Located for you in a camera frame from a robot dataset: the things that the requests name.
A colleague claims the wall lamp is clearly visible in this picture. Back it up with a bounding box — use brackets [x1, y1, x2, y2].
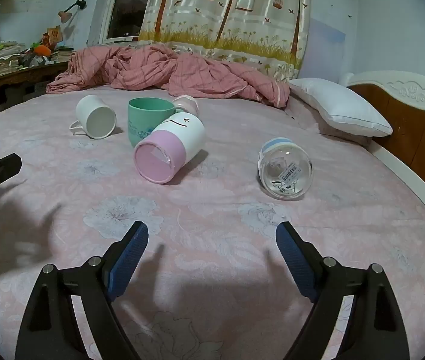
[58, 0, 86, 22]

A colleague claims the tree print curtain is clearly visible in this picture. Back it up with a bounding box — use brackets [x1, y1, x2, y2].
[138, 0, 312, 80]

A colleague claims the pink and white cup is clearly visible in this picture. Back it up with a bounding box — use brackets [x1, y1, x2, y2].
[133, 112, 206, 185]

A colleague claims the white cup with handle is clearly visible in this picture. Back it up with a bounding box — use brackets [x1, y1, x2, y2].
[70, 95, 117, 140]

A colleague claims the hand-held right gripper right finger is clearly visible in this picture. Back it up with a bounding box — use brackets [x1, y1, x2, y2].
[275, 221, 411, 360]

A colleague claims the stack of books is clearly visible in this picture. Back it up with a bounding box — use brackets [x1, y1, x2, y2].
[49, 47, 75, 63]

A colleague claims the white and wooden headboard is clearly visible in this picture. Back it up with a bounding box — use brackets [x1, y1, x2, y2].
[342, 71, 425, 211]

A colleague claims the bed with pink floral sheet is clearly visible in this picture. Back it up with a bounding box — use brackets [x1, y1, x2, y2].
[0, 82, 425, 360]

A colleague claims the small pale pink cup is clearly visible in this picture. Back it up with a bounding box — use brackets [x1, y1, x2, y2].
[172, 95, 200, 118]

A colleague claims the window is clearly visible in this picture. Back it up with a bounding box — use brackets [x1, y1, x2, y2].
[102, 0, 160, 44]

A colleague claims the wooden desk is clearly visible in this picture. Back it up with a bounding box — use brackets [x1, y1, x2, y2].
[0, 61, 71, 118]

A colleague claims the green cup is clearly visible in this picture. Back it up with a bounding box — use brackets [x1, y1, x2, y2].
[127, 97, 187, 148]

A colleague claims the white pillow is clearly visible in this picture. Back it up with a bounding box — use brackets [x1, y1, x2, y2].
[288, 78, 393, 138]

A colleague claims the clear glass cup striped lid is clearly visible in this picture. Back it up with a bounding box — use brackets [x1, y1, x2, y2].
[258, 137, 314, 200]

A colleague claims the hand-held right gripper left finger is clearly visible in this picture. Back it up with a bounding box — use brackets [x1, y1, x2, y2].
[14, 220, 149, 360]

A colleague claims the pile of papers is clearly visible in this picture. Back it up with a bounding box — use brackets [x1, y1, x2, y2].
[0, 41, 24, 78]

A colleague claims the pink checked blanket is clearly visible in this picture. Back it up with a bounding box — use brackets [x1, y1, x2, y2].
[46, 44, 291, 108]

